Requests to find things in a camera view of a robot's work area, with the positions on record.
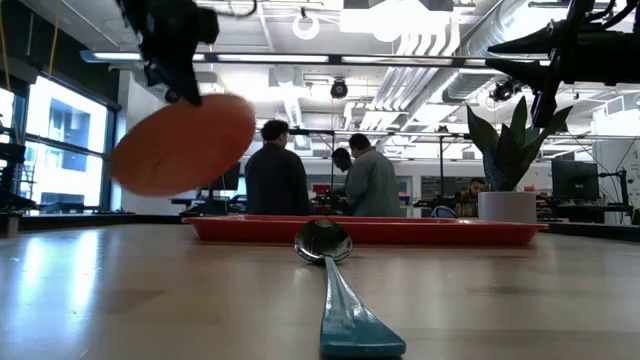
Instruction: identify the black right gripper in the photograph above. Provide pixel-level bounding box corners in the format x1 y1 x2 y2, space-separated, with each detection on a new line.
483 0 640 130

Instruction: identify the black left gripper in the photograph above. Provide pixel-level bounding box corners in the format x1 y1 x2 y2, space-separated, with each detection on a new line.
117 0 221 108

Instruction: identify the orange round plate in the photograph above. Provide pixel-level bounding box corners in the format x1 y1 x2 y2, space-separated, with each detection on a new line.
110 93 257 198

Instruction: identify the red plastic tray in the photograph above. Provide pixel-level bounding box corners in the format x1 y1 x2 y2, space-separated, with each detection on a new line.
182 214 550 247

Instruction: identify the long ceiling light bar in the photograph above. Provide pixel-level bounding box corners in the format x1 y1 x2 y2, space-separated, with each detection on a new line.
79 48 551 68

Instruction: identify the black computer monitor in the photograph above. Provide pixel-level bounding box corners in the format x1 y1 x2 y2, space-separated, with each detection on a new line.
551 159 601 202
199 162 242 193

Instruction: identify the green leafy plant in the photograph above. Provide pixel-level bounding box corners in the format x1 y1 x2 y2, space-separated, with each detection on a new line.
465 95 574 194

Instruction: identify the person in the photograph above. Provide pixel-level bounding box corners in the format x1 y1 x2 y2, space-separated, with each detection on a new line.
330 146 354 191
244 118 312 217
455 176 488 218
344 132 404 218

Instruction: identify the large window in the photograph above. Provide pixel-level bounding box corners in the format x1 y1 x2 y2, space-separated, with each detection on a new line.
0 74 117 212

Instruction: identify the white plant pot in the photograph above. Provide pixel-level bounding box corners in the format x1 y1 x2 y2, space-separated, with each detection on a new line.
477 190 538 225

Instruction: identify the dark equipment rack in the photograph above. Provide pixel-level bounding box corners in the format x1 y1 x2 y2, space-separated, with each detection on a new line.
0 141 37 237

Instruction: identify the silver ventilation duct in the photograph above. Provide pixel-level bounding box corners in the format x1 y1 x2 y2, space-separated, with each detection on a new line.
407 0 536 119

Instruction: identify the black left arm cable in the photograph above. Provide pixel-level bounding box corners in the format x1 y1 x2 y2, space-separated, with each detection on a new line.
195 0 259 19

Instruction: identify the yellow hanging strap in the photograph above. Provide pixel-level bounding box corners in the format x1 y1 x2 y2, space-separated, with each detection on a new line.
46 0 64 81

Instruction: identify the white ceiling ring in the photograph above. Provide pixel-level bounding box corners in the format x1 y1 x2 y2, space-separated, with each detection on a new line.
291 10 322 42

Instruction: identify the black background workstation frame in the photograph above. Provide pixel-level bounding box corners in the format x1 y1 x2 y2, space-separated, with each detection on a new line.
288 127 474 201

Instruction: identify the black aluminium table frame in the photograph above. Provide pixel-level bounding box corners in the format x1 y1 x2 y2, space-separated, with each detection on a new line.
0 213 640 242

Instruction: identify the black ceiling camera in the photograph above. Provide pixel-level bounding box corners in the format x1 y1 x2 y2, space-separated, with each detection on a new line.
329 77 350 100

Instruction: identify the metal spoon teal handle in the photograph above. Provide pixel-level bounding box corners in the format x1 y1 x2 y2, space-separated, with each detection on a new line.
293 218 408 360

